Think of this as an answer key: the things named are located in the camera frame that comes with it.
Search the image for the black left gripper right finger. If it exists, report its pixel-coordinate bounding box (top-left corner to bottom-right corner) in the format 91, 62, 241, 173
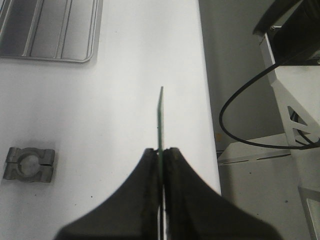
163, 147, 282, 240

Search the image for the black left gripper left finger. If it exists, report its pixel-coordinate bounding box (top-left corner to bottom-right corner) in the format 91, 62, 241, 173
55, 148, 160, 240

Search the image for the green perforated circuit board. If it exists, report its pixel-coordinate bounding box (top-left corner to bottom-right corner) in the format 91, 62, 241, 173
157, 86, 166, 240

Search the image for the silver metal tray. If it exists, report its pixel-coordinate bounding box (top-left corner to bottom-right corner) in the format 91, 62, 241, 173
0, 0, 103, 63

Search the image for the grey metal clamp block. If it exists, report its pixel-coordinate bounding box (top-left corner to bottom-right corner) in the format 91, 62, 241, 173
3, 147, 56, 183

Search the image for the black cable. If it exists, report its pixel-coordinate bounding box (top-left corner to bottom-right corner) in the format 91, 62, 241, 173
219, 47, 320, 150

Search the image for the white metal stand frame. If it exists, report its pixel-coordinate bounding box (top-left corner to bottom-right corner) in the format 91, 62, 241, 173
216, 0, 320, 240

